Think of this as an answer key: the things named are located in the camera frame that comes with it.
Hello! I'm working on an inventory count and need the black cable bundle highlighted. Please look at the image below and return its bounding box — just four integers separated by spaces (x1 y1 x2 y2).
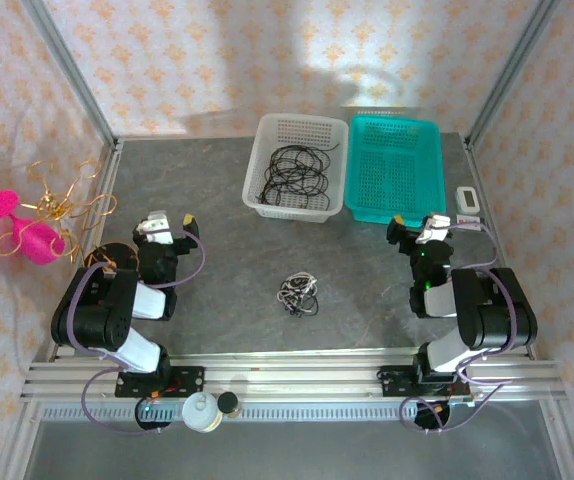
257 142 341 209

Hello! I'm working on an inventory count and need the pink goblet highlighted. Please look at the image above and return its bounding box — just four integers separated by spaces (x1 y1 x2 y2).
0 190 67 266

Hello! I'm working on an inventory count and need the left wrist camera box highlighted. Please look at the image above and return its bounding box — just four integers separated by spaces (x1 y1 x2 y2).
136 210 174 246

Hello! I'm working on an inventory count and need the black round gold-rimmed base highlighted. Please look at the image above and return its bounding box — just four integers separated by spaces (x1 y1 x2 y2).
82 242 141 275

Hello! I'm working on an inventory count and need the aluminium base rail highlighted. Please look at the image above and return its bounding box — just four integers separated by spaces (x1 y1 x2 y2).
20 347 566 404

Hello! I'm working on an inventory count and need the aluminium frame post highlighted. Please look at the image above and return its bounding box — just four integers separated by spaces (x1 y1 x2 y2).
20 0 121 151
465 0 563 151

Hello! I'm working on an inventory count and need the small white red card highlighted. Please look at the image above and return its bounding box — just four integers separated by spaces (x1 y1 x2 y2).
455 213 485 232

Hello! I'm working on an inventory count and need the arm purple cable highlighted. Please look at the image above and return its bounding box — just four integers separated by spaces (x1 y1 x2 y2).
64 224 207 436
399 222 521 436

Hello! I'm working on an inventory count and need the grey slotted cable duct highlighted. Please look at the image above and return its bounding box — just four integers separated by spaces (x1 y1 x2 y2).
41 403 476 424

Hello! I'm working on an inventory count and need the white plastic basket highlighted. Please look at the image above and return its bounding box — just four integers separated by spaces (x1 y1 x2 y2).
241 113 350 224

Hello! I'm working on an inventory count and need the white round jar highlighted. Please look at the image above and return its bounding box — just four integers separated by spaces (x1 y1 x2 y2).
181 392 223 434

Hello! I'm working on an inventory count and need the teal plastic basket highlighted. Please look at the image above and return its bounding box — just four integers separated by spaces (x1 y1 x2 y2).
342 115 448 225

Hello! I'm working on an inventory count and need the gold wire sculpture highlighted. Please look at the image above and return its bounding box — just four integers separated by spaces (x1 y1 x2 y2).
0 159 118 267

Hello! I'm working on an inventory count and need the black round cap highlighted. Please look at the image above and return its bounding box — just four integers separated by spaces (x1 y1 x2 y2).
215 392 241 419

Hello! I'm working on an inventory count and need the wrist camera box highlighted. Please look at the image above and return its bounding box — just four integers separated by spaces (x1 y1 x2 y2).
415 213 452 245
136 210 174 246

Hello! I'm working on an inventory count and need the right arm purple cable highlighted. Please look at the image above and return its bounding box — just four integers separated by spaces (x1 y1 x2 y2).
399 222 521 436

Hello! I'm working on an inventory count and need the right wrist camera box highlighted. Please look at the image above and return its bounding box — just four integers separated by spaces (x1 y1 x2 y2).
415 213 452 245

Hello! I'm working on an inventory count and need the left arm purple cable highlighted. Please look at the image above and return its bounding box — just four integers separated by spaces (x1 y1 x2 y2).
64 224 207 436

